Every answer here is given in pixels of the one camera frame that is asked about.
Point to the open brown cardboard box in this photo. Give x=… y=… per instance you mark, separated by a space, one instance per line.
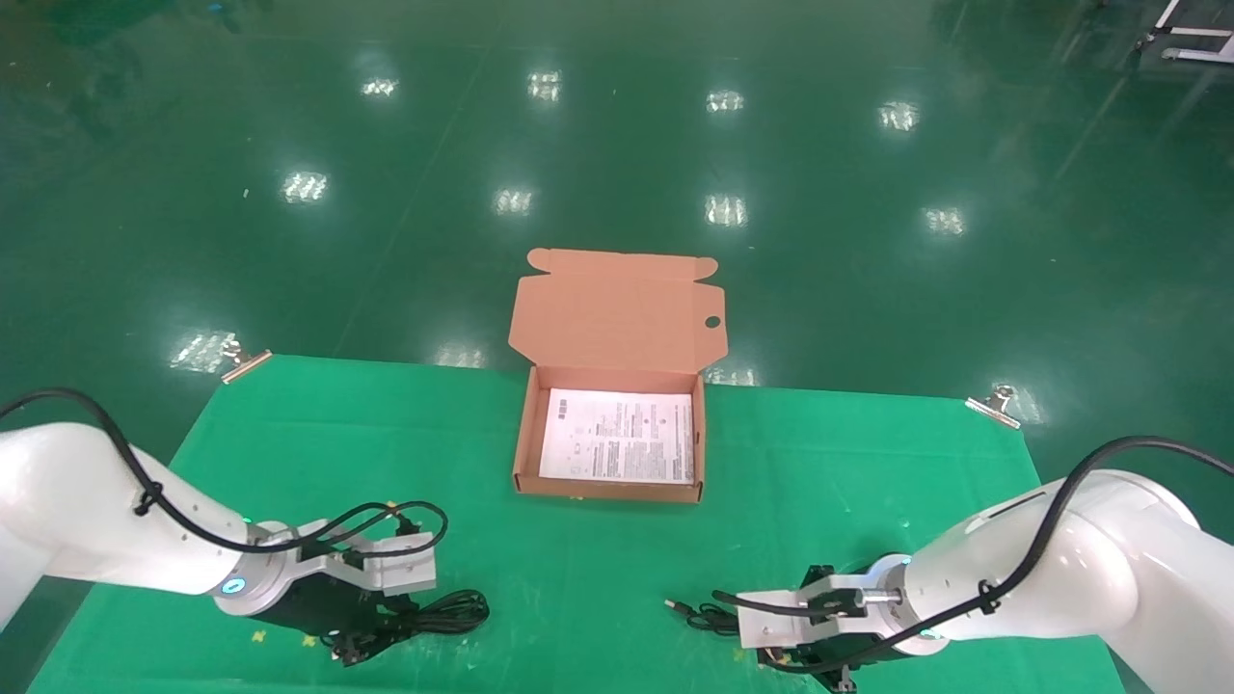
x=617 y=318

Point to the green table cloth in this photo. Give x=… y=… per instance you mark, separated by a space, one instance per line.
x=598 y=569

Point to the silver binder clip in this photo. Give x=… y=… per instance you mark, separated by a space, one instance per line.
x=246 y=364
x=993 y=405

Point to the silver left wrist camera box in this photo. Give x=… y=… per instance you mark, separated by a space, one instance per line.
x=400 y=569

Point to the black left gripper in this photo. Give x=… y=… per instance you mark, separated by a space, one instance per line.
x=328 y=607

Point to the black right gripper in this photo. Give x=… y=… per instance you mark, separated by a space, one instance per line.
x=810 y=657

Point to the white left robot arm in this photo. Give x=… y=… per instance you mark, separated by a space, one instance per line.
x=87 y=511

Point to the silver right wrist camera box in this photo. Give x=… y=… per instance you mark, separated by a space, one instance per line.
x=781 y=617

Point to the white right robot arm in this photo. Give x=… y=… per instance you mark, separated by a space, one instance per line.
x=1080 y=569

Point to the white printed paper sheet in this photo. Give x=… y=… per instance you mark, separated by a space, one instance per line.
x=617 y=439

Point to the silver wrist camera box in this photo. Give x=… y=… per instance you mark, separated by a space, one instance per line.
x=400 y=569
x=781 y=617

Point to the white metal frame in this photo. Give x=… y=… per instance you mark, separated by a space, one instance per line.
x=1191 y=34

